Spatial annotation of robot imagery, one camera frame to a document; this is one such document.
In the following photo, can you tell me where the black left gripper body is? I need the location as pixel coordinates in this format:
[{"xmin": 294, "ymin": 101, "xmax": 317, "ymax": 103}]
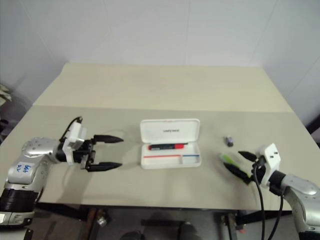
[{"xmin": 71, "ymin": 138, "xmax": 98, "ymax": 173}]

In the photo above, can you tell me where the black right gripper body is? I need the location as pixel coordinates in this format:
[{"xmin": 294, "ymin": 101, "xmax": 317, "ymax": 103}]
[{"xmin": 245, "ymin": 155, "xmax": 266, "ymax": 186}]

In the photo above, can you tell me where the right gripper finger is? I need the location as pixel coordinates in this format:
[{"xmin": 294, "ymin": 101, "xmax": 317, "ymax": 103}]
[
  {"xmin": 222, "ymin": 162, "xmax": 251, "ymax": 182},
  {"xmin": 237, "ymin": 150, "xmax": 258, "ymax": 162}
]

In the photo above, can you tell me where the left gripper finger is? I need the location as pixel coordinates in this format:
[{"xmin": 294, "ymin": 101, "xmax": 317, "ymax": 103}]
[
  {"xmin": 93, "ymin": 134, "xmax": 125, "ymax": 145},
  {"xmin": 87, "ymin": 161, "xmax": 123, "ymax": 173}
]

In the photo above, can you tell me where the green marker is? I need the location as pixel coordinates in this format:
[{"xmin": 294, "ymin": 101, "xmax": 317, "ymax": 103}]
[{"xmin": 219, "ymin": 153, "xmax": 251, "ymax": 177}]

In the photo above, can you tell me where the red and black marker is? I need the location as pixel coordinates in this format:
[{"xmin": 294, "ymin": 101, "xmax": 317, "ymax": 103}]
[{"xmin": 147, "ymin": 142, "xmax": 189, "ymax": 152}]

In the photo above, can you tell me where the white open pencil case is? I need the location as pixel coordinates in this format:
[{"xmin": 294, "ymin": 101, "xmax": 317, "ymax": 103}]
[{"xmin": 139, "ymin": 118, "xmax": 202, "ymax": 170}]

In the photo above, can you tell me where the crumpled pale object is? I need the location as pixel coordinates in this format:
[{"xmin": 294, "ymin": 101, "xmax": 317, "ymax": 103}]
[{"xmin": 0, "ymin": 83, "xmax": 13, "ymax": 107}]

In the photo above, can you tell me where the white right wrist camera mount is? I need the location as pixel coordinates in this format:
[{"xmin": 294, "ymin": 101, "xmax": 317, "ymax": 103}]
[{"xmin": 254, "ymin": 143, "xmax": 283, "ymax": 188}]

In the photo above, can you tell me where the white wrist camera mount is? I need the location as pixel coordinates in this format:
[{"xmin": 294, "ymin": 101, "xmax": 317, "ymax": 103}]
[
  {"xmin": 254, "ymin": 143, "xmax": 283, "ymax": 188},
  {"xmin": 60, "ymin": 121, "xmax": 88, "ymax": 166}
]

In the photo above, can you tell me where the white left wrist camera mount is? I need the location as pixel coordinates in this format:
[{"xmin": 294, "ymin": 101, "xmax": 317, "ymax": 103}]
[{"xmin": 60, "ymin": 121, "xmax": 88, "ymax": 166}]

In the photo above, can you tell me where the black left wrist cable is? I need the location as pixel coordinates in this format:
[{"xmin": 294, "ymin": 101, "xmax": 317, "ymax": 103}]
[{"xmin": 59, "ymin": 115, "xmax": 84, "ymax": 141}]

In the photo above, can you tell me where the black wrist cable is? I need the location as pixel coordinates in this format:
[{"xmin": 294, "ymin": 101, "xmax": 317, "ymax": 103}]
[
  {"xmin": 59, "ymin": 115, "xmax": 84, "ymax": 141},
  {"xmin": 250, "ymin": 159, "xmax": 285, "ymax": 240}
]

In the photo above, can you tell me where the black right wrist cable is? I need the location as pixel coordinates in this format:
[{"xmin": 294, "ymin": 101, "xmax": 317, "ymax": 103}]
[{"xmin": 250, "ymin": 159, "xmax": 285, "ymax": 240}]

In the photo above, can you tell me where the silver metal table bracket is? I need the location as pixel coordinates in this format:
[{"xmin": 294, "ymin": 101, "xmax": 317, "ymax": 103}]
[{"xmin": 95, "ymin": 211, "xmax": 111, "ymax": 228}]

